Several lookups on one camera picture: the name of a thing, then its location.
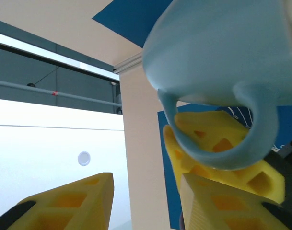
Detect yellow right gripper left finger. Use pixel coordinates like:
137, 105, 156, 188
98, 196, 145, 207
0, 172, 114, 230

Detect round white ceiling light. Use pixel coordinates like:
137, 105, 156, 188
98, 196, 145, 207
77, 150, 91, 166

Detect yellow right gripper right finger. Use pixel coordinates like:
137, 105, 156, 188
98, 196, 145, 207
180, 172, 292, 230

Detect grey ceiling pipe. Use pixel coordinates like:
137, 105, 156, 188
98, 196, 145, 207
0, 79, 123, 108

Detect aluminium corner post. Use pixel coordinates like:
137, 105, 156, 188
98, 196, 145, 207
113, 52, 144, 74

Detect light blue mug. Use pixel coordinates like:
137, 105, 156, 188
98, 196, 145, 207
142, 0, 292, 171

